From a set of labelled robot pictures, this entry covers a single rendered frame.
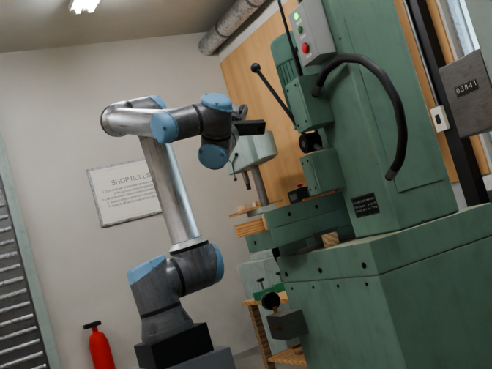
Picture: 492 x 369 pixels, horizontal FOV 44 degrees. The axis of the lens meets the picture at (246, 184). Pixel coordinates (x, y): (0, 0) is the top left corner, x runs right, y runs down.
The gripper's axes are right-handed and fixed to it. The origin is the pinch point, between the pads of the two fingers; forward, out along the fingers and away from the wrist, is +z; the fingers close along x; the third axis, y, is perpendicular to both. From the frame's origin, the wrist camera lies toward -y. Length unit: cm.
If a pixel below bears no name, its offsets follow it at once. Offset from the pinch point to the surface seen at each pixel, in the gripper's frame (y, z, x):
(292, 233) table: -25.3, -34.9, 21.7
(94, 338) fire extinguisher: 106, 87, 245
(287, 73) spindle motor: -11.7, 2.1, -14.5
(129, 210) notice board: 115, 173, 194
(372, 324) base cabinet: -53, -63, 24
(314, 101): -24.0, -24.4, -19.0
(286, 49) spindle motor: -10.0, 4.7, -21.7
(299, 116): -20.6, -25.2, -13.8
